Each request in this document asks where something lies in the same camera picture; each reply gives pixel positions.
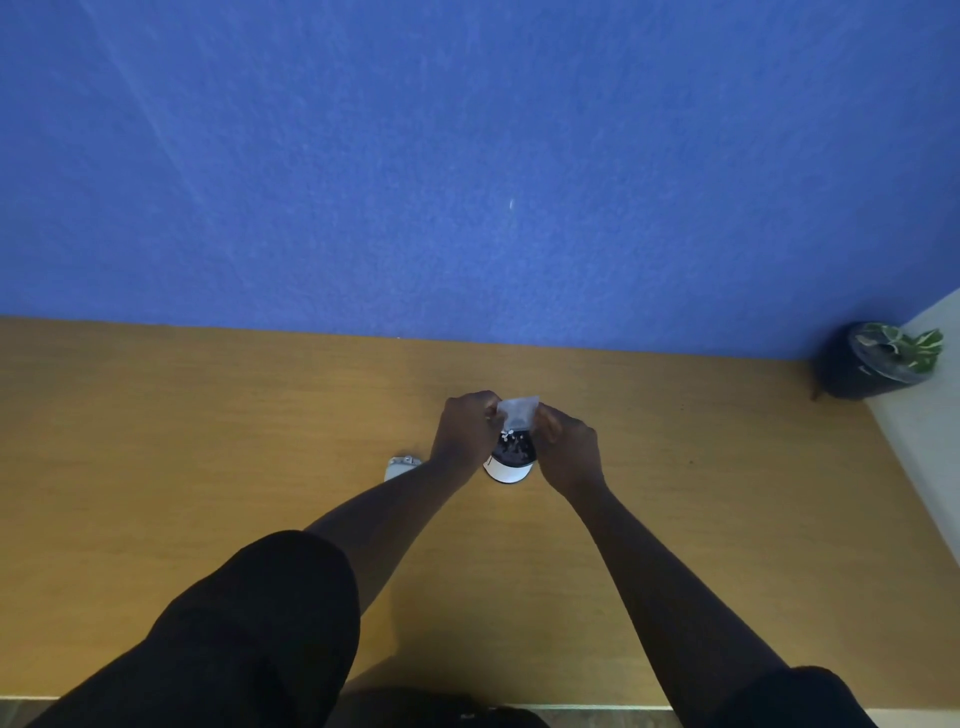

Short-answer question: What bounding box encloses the person's left hand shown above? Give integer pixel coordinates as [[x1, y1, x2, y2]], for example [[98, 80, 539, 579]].
[[429, 390, 504, 479]]

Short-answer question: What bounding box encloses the person's right hand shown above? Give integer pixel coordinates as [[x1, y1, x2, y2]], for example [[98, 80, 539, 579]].
[[531, 403, 607, 502]]

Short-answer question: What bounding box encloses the small clear plastic bag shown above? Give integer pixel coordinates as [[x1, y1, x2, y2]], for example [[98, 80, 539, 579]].
[[496, 396, 541, 436]]

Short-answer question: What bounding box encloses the person's left forearm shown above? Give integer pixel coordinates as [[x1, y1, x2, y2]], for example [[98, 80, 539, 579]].
[[306, 453, 481, 618]]

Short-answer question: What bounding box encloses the person's right forearm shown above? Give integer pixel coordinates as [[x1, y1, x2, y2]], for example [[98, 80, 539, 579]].
[[568, 480, 789, 725]]

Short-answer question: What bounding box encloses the white round container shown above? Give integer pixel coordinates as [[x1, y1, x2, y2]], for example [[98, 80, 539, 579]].
[[483, 431, 538, 485]]

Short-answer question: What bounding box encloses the black plant pot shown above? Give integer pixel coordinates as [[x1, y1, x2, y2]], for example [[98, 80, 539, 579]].
[[811, 321, 931, 402]]

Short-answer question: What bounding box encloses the person's black shirt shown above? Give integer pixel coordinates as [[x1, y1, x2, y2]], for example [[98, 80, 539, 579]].
[[22, 529, 879, 728]]

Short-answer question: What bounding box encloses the green white leafy plant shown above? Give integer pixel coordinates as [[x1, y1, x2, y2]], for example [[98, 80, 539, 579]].
[[855, 322, 946, 375]]

